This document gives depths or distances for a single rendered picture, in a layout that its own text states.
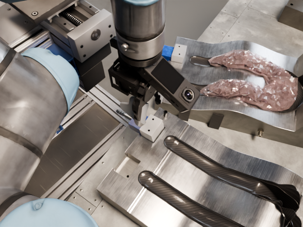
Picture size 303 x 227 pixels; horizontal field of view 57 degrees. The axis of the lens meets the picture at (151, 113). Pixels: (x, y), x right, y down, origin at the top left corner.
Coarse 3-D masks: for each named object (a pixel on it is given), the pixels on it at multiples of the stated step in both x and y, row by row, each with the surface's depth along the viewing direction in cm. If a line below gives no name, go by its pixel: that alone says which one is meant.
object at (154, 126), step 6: (120, 114) 72; (126, 114) 71; (150, 114) 68; (132, 120) 69; (150, 120) 67; (156, 120) 67; (162, 120) 66; (132, 126) 68; (144, 126) 66; (150, 126) 66; (156, 126) 66; (162, 126) 68; (138, 132) 69; (144, 132) 65; (150, 132) 65; (156, 132) 67; (150, 138) 66; (156, 138) 68
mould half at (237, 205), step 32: (192, 128) 70; (160, 160) 65; (224, 160) 66; (256, 160) 63; (128, 192) 62; (192, 192) 62; (224, 192) 61; (160, 224) 59; (192, 224) 58; (256, 224) 54
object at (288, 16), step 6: (294, 0) 97; (300, 0) 97; (288, 6) 96; (294, 6) 96; (300, 6) 96; (282, 12) 98; (288, 12) 97; (294, 12) 96; (300, 12) 95; (282, 18) 100; (288, 18) 99; (294, 18) 97; (300, 18) 96; (288, 24) 100; (294, 24) 99; (300, 24) 98; (300, 30) 99
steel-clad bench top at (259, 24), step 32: (256, 0) 108; (288, 0) 108; (224, 32) 99; (256, 32) 99; (288, 32) 99; (128, 128) 80; (224, 128) 80; (288, 160) 75; (96, 192) 70; (128, 224) 67
